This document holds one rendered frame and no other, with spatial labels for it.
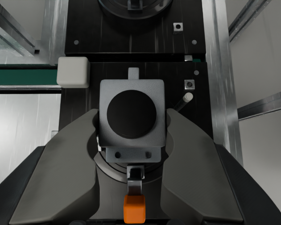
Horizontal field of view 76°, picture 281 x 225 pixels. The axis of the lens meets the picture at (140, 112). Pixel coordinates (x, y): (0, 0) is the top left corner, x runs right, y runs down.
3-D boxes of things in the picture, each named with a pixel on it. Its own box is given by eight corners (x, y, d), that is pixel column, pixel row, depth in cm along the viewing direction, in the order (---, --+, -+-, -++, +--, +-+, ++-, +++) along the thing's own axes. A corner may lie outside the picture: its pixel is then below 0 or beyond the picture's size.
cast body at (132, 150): (157, 159, 17) (170, 168, 10) (110, 160, 17) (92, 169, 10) (155, 75, 19) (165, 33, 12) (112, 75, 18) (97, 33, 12)
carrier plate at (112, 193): (214, 213, 27) (221, 219, 25) (56, 215, 27) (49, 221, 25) (203, 66, 32) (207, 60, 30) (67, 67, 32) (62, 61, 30)
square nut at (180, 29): (181, 34, 31) (183, 31, 30) (172, 34, 31) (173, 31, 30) (181, 26, 31) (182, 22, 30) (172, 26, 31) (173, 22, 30)
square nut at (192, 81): (193, 91, 29) (195, 89, 28) (183, 91, 29) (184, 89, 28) (192, 81, 29) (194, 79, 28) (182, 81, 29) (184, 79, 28)
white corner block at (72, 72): (92, 91, 31) (85, 83, 27) (65, 91, 31) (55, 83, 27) (93, 66, 32) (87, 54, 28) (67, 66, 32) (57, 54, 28)
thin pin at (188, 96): (175, 114, 26) (193, 99, 18) (170, 114, 26) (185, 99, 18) (175, 109, 26) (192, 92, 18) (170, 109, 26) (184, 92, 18)
